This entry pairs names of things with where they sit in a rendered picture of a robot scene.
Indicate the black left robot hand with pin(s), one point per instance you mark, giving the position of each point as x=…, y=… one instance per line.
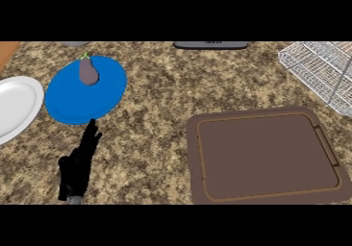
x=78, y=163

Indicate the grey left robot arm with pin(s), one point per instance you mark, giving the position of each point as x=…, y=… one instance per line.
x=75, y=200

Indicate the brown square tray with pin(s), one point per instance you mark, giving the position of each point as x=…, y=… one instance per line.
x=266, y=155

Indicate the blue oval plate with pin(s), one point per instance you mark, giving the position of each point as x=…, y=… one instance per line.
x=86, y=93

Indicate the white round plate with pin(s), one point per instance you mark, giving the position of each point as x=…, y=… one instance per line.
x=10, y=107

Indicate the purple eggplant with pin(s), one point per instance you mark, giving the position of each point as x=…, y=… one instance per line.
x=87, y=73

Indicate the grey round object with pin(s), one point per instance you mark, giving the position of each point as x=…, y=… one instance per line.
x=74, y=43

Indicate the dark grey flat appliance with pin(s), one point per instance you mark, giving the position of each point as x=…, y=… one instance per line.
x=210, y=44

